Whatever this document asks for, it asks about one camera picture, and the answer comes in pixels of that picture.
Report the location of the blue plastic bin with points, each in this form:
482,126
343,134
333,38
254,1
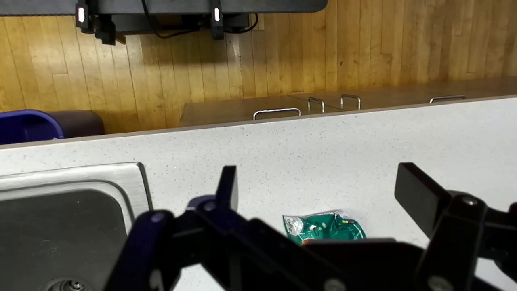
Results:
28,127

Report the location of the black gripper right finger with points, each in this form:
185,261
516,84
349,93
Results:
461,231

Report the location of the wooden base cabinet drawers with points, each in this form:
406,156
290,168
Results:
294,106

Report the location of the green snack packet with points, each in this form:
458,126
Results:
332,226

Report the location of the stainless steel double sink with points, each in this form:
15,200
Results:
62,231

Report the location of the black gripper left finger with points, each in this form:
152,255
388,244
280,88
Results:
239,255

